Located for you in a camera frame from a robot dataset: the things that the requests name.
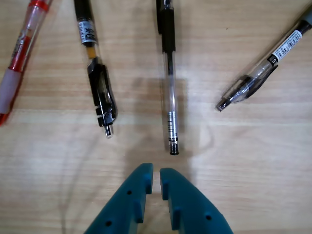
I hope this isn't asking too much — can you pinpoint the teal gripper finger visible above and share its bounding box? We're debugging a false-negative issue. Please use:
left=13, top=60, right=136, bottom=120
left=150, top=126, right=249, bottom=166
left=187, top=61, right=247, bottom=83
left=84, top=162, right=154, bottom=234
left=159, top=167, right=234, bottom=234

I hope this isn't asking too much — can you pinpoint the black retractable pen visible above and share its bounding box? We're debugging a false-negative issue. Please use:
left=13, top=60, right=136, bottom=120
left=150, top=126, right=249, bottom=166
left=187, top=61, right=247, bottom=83
left=74, top=0, right=117, bottom=139

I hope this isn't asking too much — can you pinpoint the clear pen with grey grip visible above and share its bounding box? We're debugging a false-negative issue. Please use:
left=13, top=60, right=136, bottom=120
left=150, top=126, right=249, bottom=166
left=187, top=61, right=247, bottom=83
left=214, top=4, right=312, bottom=113

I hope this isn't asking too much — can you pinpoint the clear stick pen black cap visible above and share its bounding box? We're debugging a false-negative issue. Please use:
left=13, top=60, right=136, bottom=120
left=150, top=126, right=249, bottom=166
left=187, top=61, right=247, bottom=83
left=156, top=0, right=181, bottom=156

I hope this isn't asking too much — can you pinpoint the red retractable pen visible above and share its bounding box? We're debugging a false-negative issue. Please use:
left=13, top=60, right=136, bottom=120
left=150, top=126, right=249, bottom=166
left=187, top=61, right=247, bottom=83
left=0, top=0, right=53, bottom=126

